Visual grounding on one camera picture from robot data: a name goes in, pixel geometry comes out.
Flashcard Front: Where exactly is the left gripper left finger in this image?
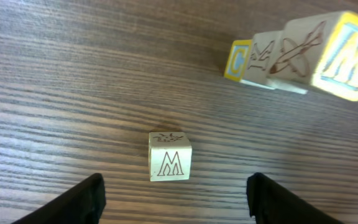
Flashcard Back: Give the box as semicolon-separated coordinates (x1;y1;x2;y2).
14;173;106;224

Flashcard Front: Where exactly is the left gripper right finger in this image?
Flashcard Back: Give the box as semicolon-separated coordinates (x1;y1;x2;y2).
246;172;342;224

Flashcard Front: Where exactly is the yellow S block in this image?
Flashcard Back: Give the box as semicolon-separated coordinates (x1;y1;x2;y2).
149;132;192;182

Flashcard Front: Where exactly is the white block bird picture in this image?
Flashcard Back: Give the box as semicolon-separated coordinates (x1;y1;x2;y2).
240;30;309;95

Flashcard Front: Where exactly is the white block blue side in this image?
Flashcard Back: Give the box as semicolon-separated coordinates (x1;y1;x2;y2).
224;40;252;82

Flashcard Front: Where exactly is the white block yellow O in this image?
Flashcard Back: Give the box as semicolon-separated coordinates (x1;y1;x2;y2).
268;11;358;101

